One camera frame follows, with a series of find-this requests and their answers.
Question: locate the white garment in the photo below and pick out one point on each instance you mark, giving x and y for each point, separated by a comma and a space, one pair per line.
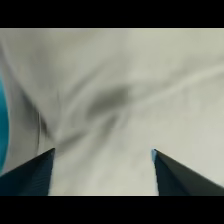
133, 83

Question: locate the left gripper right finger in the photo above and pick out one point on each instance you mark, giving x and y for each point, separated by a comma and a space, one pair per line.
180, 178

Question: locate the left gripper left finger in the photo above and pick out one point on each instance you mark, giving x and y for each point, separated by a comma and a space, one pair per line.
30, 176

